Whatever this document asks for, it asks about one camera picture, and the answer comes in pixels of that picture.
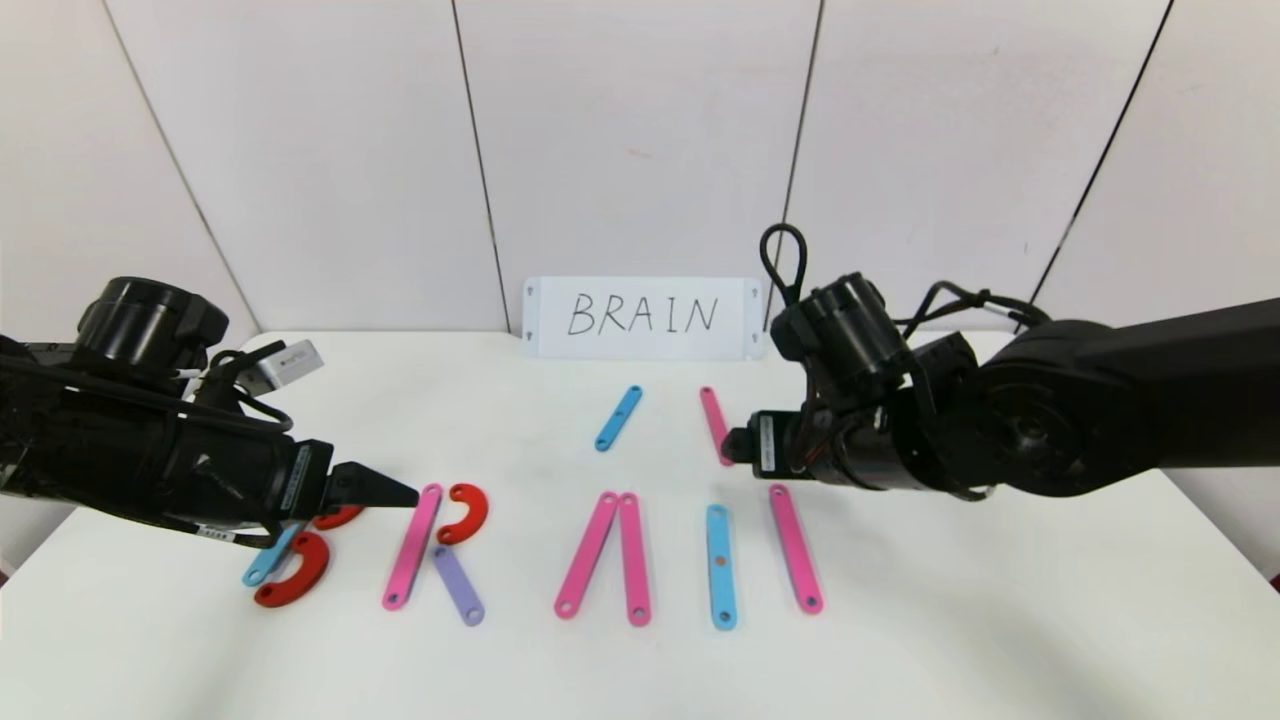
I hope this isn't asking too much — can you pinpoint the thin dark pink bar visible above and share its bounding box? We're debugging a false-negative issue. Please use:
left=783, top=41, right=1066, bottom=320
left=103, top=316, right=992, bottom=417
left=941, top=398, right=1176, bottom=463
left=699, top=386, right=737, bottom=467

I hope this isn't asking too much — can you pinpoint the small red C piece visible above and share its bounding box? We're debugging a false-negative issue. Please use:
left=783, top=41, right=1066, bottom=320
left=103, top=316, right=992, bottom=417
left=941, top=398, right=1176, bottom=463
left=437, top=484, right=489, bottom=547

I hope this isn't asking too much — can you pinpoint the long blue bar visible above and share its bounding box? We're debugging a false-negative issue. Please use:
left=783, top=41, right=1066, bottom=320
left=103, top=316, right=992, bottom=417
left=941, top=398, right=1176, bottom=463
left=242, top=520, right=301, bottom=588

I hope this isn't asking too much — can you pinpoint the short purple bar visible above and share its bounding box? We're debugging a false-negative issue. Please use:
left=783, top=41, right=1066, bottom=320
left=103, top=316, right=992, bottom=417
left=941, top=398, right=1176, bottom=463
left=432, top=545, right=486, bottom=627

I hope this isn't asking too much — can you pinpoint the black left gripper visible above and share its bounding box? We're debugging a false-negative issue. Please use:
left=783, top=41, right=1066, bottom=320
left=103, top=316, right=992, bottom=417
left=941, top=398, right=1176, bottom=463
left=167, top=415, right=420, bottom=529

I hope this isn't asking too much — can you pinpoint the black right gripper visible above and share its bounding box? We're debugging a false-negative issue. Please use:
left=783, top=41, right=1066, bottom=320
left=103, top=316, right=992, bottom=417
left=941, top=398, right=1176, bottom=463
left=721, top=410, right=833, bottom=480

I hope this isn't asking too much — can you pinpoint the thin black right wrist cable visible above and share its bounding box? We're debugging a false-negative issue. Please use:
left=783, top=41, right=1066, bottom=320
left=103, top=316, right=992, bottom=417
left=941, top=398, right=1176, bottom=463
left=895, top=280, right=1051, bottom=336

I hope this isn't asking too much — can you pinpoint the large red C piece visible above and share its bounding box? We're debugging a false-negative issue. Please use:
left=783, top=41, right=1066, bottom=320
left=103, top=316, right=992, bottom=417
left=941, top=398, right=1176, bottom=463
left=253, top=531, right=332, bottom=609

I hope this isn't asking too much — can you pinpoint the long pink bar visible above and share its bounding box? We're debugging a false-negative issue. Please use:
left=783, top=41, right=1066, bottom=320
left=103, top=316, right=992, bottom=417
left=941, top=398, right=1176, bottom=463
left=553, top=491, right=620, bottom=620
left=617, top=492, right=652, bottom=628
left=768, top=484, right=824, bottom=615
left=381, top=484, right=443, bottom=612

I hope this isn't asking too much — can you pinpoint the blue bar with orange underside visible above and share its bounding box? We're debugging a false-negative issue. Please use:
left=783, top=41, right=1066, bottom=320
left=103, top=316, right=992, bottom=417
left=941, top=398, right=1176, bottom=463
left=705, top=504, right=739, bottom=632

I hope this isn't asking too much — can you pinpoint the white BRAIN sign card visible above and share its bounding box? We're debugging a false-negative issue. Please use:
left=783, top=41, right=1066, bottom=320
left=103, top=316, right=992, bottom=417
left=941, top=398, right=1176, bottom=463
left=523, top=277, right=766, bottom=361

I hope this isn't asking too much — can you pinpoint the short blue bar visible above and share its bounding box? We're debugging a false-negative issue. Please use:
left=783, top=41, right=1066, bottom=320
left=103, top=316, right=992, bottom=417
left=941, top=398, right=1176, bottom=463
left=594, top=385, right=644, bottom=453

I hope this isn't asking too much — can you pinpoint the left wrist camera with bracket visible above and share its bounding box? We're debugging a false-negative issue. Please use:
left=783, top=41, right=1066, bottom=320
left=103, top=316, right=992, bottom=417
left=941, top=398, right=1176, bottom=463
left=195, top=340, right=326, bottom=431

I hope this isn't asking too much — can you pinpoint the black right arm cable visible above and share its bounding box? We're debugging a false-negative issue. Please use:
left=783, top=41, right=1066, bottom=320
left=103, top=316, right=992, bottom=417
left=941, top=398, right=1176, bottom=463
left=760, top=223, right=809, bottom=311

